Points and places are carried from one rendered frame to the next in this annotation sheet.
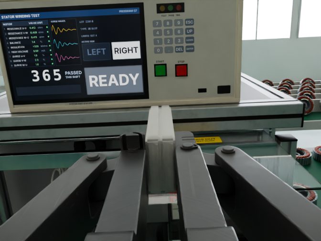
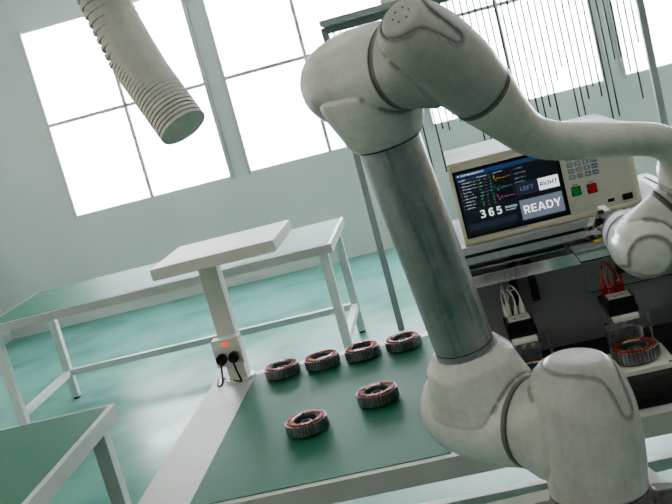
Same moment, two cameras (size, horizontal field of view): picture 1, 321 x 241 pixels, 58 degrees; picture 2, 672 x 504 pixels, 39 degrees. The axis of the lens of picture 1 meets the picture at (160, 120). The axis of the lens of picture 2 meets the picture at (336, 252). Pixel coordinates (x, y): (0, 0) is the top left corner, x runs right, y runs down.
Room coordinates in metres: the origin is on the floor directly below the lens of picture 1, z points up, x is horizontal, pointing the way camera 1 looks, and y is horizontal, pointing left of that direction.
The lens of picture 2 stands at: (-1.81, 0.32, 1.58)
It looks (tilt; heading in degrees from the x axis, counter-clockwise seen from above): 10 degrees down; 7
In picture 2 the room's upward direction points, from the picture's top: 15 degrees counter-clockwise
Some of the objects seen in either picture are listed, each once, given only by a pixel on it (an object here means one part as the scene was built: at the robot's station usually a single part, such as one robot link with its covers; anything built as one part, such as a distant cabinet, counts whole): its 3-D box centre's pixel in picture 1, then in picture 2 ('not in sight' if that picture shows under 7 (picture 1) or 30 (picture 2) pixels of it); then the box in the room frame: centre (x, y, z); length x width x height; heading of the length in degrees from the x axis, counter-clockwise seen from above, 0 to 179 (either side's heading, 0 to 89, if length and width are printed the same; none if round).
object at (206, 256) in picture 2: not in sight; (243, 314); (0.99, 0.98, 0.98); 0.37 x 0.35 x 0.46; 89
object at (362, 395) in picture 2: not in sight; (377, 394); (0.60, 0.60, 0.77); 0.11 x 0.11 x 0.04
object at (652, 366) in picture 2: not in sight; (637, 360); (0.40, -0.04, 0.78); 0.15 x 0.15 x 0.01; 89
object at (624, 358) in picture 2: not in sight; (635, 351); (0.40, -0.04, 0.80); 0.11 x 0.11 x 0.04
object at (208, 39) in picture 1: (130, 47); (534, 174); (0.73, 0.06, 1.22); 0.44 x 0.39 x 0.20; 89
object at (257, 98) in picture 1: (129, 97); (540, 221); (0.72, 0.08, 1.09); 0.68 x 0.44 x 0.05; 89
